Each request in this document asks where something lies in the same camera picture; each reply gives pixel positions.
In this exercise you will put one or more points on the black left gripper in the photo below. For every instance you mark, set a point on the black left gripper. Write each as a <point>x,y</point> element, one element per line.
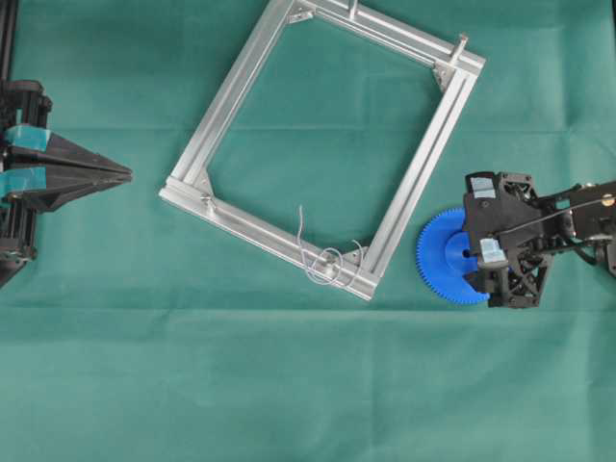
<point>25,186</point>

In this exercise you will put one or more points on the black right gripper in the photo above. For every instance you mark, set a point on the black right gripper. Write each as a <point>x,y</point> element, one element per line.
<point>514,234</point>

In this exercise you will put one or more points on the blue plastic gear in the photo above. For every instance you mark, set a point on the blue plastic gear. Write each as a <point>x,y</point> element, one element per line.
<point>443,258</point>

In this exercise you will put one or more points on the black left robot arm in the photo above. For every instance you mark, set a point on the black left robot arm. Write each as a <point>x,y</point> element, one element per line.
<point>8,26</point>

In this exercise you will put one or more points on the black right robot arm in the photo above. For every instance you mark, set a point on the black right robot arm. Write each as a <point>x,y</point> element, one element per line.
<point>593,215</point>

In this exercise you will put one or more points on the steel shaft at far corner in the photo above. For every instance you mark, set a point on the steel shaft at far corner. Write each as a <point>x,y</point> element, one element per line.
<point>458,49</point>

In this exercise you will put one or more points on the green table cloth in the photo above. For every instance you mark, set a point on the green table cloth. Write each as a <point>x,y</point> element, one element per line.
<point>142,333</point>

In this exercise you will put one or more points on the square aluminium extrusion frame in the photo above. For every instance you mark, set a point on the square aluminium extrusion frame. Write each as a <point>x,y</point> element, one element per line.
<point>359,271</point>

